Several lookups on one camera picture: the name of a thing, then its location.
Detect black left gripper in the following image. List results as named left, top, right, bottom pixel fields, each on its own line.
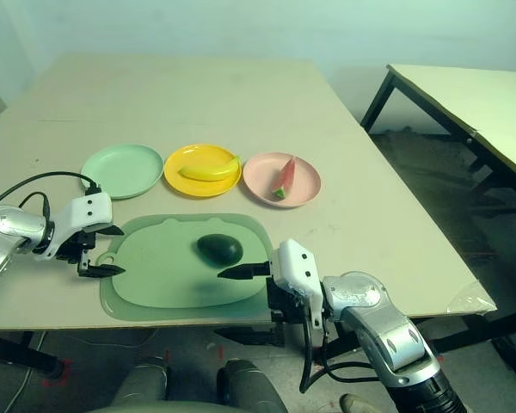
left=52, top=223, right=127, bottom=280

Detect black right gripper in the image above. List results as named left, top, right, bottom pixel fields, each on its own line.
left=213, top=261, right=310, bottom=346

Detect dark green avocado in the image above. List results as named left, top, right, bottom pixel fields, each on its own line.
left=196, top=233, right=244, bottom=265

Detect yellow banana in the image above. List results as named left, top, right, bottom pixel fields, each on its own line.
left=178, top=155, right=243, bottom=182

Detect red watermelon slice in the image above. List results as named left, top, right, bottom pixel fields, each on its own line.
left=271, top=156, right=301, bottom=200

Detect light green cutting board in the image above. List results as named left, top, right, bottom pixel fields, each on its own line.
left=95, top=217, right=264, bottom=308

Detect translucent green table mat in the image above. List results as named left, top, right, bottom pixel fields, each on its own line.
left=99, top=213, right=273, bottom=322

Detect grey robot right leg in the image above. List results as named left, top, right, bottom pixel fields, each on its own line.
left=217, top=359, right=285, bottom=413

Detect grey robot leg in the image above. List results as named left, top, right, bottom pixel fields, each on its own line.
left=217, top=359, right=285, bottom=413
left=111, top=355, right=170, bottom=405

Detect green round plate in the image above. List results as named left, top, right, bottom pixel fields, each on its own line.
left=80, top=144, right=164, bottom=200

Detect yellow round plate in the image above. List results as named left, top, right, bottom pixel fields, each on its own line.
left=163, top=144, right=243, bottom=198

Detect pink round plate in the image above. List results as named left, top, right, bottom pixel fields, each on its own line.
left=242, top=151, right=323, bottom=210

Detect grey robot left leg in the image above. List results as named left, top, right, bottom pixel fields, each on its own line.
left=111, top=355, right=170, bottom=405

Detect tan shoe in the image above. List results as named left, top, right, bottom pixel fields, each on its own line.
left=340, top=393, right=376, bottom=413

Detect clear plastic film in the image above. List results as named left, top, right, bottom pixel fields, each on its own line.
left=445, top=281, right=498, bottom=317

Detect beige side table black legs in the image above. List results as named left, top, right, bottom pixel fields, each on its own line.
left=359, top=64, right=516, bottom=207

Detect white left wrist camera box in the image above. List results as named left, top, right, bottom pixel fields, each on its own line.
left=37, top=192, right=114, bottom=262

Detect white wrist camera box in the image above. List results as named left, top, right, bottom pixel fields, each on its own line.
left=37, top=192, right=114, bottom=262
left=269, top=239, right=326, bottom=335

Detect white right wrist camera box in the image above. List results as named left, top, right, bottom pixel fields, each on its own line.
left=269, top=239, right=326, bottom=335

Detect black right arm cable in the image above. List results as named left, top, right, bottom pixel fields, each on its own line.
left=299, top=317, right=388, bottom=395

